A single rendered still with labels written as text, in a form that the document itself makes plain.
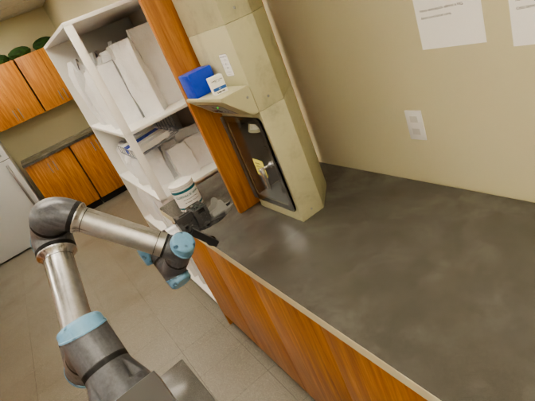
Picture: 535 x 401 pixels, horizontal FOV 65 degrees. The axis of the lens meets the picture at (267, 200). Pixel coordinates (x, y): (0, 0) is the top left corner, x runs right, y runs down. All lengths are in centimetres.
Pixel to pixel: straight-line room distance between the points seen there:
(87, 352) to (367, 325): 68
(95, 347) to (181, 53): 113
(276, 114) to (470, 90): 62
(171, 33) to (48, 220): 85
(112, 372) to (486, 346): 83
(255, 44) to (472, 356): 110
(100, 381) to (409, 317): 75
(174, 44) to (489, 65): 110
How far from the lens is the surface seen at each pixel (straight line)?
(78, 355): 113
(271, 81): 152
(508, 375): 104
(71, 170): 641
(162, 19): 178
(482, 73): 140
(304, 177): 163
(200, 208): 146
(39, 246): 143
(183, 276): 140
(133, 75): 267
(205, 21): 157
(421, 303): 119
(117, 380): 109
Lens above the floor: 176
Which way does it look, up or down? 25 degrees down
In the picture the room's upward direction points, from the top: 23 degrees counter-clockwise
